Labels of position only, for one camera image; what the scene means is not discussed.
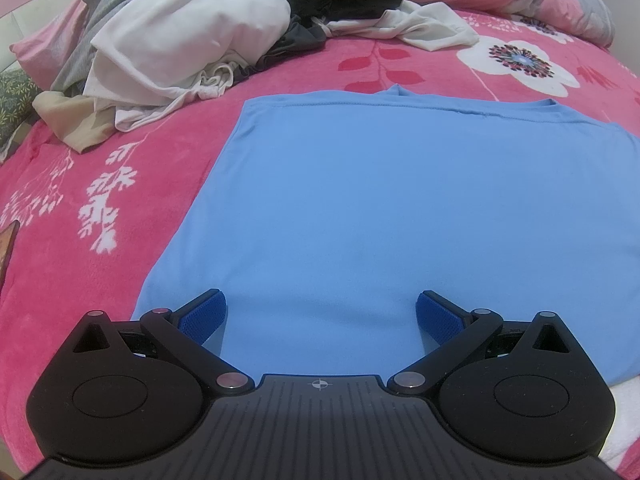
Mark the large white shirt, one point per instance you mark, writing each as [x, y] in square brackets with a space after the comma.
[200, 25]

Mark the green patterned pillow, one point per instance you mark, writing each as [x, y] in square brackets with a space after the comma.
[15, 100]

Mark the pink floral blanket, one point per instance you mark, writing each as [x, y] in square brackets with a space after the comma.
[75, 310]

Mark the small white garment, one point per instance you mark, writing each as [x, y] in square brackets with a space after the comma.
[430, 27]

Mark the pink and white headboard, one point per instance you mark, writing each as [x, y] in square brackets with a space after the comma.
[20, 30]

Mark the beige garment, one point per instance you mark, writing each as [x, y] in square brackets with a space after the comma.
[70, 120]

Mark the blue t-shirt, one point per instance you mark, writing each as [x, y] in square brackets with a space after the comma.
[375, 210]

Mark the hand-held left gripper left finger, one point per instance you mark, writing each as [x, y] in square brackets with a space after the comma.
[202, 317]

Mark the smartphone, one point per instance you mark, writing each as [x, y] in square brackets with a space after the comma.
[7, 250]

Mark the dark grey garment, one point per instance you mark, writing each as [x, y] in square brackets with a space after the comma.
[295, 42]

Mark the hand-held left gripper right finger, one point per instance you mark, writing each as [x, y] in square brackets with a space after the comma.
[440, 317]

